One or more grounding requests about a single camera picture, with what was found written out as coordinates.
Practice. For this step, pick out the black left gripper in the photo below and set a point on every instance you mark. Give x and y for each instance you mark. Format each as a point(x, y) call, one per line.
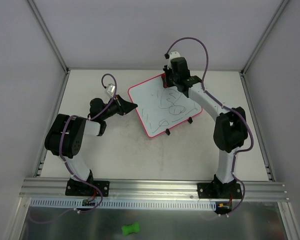
point(119, 106)

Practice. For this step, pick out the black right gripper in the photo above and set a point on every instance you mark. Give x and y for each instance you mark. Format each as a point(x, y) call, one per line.
point(169, 80)

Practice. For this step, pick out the red-framed small whiteboard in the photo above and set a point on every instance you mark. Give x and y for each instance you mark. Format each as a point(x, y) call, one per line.
point(161, 108)

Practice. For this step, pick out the red bone-shaped eraser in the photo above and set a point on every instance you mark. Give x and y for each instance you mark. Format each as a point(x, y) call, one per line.
point(164, 80)

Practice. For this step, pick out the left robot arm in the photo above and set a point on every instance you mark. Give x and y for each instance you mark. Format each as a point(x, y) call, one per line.
point(65, 136)

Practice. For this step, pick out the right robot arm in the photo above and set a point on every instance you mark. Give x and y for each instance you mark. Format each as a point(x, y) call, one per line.
point(230, 129)

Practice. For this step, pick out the black left whiteboard foot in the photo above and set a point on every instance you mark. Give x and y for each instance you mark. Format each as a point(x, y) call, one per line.
point(167, 131)

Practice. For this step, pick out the black whiteboard foot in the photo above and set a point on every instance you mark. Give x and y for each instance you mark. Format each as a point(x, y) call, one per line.
point(167, 131)
point(190, 120)

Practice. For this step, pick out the black right whiteboard foot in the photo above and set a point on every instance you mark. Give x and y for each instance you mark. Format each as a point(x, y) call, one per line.
point(190, 120)

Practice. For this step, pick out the green bone-shaped eraser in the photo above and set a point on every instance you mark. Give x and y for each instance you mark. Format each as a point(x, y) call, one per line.
point(133, 228)

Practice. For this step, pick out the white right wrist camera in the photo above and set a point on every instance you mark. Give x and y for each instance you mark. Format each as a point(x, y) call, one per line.
point(172, 55)

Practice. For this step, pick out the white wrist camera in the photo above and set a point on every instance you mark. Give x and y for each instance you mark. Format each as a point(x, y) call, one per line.
point(110, 90)
point(172, 55)

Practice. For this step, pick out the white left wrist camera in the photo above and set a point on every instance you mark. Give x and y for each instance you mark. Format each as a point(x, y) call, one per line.
point(110, 90)

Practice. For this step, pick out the aluminium mounting rail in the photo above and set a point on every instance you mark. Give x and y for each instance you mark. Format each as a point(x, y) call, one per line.
point(170, 190)

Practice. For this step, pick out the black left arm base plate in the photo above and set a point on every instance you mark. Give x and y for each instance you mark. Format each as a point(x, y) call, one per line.
point(77, 188)

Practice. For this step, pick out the white slotted cable duct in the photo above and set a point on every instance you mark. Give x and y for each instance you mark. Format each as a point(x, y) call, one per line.
point(196, 205)

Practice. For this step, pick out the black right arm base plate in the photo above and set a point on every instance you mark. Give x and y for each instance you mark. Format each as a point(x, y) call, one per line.
point(214, 190)

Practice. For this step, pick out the right aluminium frame post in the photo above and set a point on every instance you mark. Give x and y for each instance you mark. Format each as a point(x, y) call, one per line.
point(271, 24)

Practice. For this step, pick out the aluminium frame post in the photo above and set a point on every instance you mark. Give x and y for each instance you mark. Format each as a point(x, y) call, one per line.
point(271, 24)
point(44, 28)

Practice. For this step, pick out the left aluminium frame post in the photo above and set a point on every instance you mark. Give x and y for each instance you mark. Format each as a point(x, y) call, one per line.
point(44, 28)

